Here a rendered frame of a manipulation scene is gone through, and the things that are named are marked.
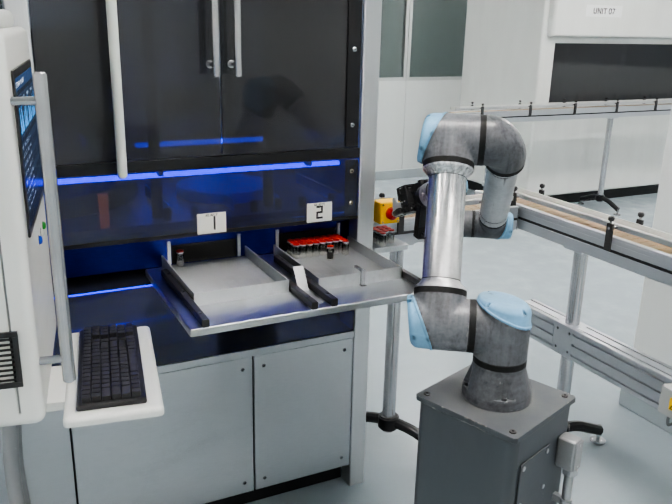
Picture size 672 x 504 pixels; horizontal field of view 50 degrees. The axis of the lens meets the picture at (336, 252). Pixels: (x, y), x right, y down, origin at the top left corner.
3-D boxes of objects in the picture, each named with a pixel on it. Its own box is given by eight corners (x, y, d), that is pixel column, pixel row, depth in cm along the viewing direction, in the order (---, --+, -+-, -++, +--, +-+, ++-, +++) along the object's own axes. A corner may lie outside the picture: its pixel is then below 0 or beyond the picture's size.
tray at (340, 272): (273, 255, 227) (273, 244, 226) (348, 246, 238) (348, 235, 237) (318, 290, 198) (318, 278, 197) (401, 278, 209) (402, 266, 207)
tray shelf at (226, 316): (145, 275, 212) (144, 269, 211) (357, 248, 242) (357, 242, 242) (190, 337, 171) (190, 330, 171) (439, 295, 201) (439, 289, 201)
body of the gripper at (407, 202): (415, 187, 226) (436, 177, 215) (420, 214, 225) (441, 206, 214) (394, 189, 222) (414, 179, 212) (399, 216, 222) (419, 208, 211)
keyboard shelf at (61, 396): (36, 344, 185) (35, 335, 184) (149, 333, 193) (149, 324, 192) (20, 437, 144) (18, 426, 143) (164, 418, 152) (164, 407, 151)
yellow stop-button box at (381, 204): (369, 219, 239) (370, 198, 237) (388, 217, 243) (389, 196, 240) (380, 225, 233) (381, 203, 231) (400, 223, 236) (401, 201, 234)
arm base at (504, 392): (543, 395, 162) (548, 355, 159) (507, 420, 152) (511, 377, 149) (486, 373, 172) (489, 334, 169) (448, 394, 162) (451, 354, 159)
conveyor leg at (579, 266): (540, 434, 281) (563, 244, 258) (558, 429, 285) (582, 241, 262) (556, 446, 274) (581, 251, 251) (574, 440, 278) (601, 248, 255)
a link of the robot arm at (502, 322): (531, 369, 153) (537, 309, 149) (466, 364, 155) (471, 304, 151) (525, 345, 164) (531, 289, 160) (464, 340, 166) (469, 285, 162)
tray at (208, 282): (161, 266, 214) (161, 255, 212) (246, 256, 225) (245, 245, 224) (194, 306, 185) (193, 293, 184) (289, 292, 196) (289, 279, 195)
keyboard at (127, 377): (79, 334, 185) (79, 325, 184) (137, 329, 189) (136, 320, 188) (76, 412, 148) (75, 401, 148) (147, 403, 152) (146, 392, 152)
